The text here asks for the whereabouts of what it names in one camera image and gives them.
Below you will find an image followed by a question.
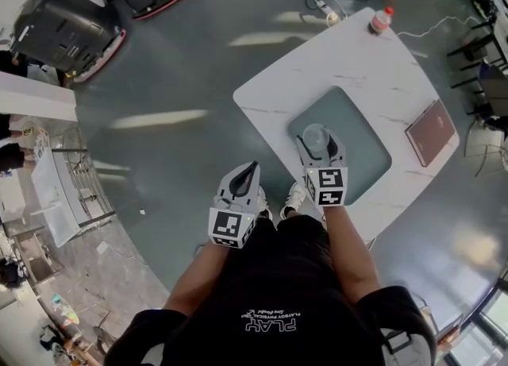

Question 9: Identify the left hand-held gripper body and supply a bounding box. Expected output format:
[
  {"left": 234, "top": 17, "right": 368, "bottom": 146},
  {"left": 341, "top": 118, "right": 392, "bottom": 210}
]
[{"left": 208, "top": 195, "right": 259, "bottom": 250}]

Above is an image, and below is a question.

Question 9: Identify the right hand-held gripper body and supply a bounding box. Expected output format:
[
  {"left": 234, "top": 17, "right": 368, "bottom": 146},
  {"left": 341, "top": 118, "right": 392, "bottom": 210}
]
[{"left": 304, "top": 160, "right": 349, "bottom": 207}]

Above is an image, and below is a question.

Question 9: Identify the clear plastic cup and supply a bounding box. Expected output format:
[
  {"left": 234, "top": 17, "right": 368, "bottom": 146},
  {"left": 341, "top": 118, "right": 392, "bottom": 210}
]
[{"left": 302, "top": 122, "right": 331, "bottom": 159}]

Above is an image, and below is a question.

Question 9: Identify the grey-green table mat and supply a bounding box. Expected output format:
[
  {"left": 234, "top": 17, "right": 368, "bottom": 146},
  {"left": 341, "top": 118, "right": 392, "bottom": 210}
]
[{"left": 287, "top": 85, "right": 393, "bottom": 206}]

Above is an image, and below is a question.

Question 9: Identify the person's left forearm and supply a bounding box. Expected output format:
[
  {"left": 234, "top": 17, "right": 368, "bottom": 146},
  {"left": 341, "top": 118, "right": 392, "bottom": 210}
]
[{"left": 162, "top": 237, "right": 239, "bottom": 316}]

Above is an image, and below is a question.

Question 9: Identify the person's right forearm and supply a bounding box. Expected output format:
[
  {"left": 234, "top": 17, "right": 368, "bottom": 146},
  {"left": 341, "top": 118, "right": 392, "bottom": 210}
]
[{"left": 319, "top": 203, "right": 383, "bottom": 304}]

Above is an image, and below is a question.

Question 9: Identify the person's left white shoe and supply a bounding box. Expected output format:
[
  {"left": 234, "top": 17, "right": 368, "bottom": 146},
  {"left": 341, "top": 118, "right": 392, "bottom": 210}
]
[{"left": 256, "top": 186, "right": 274, "bottom": 221}]

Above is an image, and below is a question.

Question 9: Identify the person's white shoe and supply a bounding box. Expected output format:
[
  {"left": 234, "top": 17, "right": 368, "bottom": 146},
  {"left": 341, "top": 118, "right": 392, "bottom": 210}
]
[
  {"left": 256, "top": 186, "right": 274, "bottom": 221},
  {"left": 280, "top": 181, "right": 306, "bottom": 218}
]

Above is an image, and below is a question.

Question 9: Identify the person's right white shoe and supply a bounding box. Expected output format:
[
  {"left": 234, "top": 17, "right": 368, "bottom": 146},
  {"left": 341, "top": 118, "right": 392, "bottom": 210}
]
[{"left": 280, "top": 181, "right": 306, "bottom": 218}]

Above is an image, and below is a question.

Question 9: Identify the person's black printed shirt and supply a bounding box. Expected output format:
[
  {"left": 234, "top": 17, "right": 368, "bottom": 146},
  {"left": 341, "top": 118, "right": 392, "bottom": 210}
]
[{"left": 114, "top": 215, "right": 437, "bottom": 366}]

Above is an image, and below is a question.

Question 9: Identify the white marble table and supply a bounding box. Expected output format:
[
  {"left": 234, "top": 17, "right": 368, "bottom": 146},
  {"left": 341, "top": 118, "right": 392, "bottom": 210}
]
[{"left": 232, "top": 6, "right": 460, "bottom": 245}]

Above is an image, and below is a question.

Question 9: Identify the brown hardcover book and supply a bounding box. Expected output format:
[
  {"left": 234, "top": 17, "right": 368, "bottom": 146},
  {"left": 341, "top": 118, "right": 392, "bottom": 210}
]
[{"left": 404, "top": 98, "right": 456, "bottom": 168}]

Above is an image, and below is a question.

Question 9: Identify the red-capped drink bottle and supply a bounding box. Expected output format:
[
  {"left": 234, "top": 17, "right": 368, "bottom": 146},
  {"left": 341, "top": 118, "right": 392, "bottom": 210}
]
[{"left": 368, "top": 6, "right": 395, "bottom": 36}]

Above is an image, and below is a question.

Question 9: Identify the white power strip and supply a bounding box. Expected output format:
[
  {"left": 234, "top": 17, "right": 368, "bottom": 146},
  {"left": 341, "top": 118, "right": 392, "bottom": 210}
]
[{"left": 315, "top": 0, "right": 342, "bottom": 26}]

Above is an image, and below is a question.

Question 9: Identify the dark office chair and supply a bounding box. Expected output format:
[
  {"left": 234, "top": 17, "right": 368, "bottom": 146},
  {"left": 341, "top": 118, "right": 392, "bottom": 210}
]
[{"left": 478, "top": 60, "right": 508, "bottom": 119}]

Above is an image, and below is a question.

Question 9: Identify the white counter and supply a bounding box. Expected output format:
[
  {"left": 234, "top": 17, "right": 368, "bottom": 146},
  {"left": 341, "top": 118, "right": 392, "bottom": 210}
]
[{"left": 0, "top": 70, "right": 79, "bottom": 123}]

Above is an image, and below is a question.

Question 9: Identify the metal wire chair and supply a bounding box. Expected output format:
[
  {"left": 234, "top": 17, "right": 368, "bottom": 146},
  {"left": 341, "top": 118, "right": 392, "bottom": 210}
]
[{"left": 464, "top": 114, "right": 508, "bottom": 178}]

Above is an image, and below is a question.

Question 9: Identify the white zigzag cable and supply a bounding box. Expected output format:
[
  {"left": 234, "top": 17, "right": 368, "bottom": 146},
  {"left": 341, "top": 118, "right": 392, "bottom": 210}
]
[{"left": 396, "top": 15, "right": 483, "bottom": 39}]

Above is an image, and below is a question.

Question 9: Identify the grey harness strap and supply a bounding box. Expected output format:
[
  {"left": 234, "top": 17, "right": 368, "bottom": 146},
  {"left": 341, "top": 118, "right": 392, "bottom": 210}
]
[{"left": 380, "top": 326, "right": 432, "bottom": 366}]

